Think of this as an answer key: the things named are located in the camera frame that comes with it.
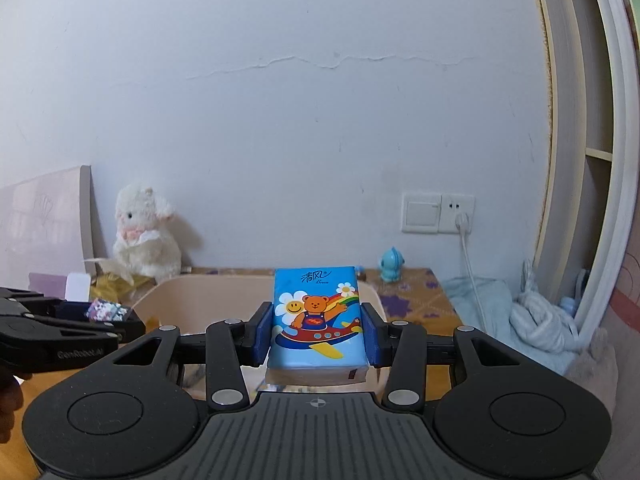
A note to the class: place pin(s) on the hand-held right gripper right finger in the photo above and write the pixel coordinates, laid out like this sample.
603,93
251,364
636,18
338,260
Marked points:
371,335

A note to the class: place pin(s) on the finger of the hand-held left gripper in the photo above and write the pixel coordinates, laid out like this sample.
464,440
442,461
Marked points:
75,326
30,299

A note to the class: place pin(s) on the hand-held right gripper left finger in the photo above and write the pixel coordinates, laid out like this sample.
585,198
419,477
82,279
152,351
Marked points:
263,332

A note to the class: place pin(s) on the small cartoon print box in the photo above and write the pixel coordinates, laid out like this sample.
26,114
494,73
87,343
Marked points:
106,310

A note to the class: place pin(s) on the blue bear print tissue pack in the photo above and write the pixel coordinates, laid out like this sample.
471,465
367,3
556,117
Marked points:
317,330

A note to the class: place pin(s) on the pink plastic storage bin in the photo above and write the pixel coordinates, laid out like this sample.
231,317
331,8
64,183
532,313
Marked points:
210,295

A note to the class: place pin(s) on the person's left hand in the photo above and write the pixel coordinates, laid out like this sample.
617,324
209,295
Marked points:
9,405

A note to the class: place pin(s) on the white phone stand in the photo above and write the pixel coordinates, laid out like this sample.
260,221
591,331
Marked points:
78,286

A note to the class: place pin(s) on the gold crinkled bag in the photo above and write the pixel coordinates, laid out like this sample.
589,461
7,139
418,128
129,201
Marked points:
117,285

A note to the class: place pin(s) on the blue toy figurine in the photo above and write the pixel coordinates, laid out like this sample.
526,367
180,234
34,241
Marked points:
391,265

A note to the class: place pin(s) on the white plush lamb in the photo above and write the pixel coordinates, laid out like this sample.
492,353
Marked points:
145,240

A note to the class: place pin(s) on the light blue blanket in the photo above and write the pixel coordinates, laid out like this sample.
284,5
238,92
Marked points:
480,305

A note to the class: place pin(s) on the white blue bundled cloth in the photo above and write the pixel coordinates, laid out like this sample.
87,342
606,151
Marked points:
542,315

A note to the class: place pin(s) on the patterned wardrobe door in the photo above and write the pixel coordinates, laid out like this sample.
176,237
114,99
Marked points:
627,210

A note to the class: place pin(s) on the open wooden shelf unit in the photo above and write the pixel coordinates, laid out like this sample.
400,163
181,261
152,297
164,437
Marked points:
575,110

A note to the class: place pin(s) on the white wall switch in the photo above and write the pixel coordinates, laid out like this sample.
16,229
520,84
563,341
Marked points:
421,212

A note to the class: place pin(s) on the white wall socket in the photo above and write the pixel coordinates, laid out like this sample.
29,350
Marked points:
457,207

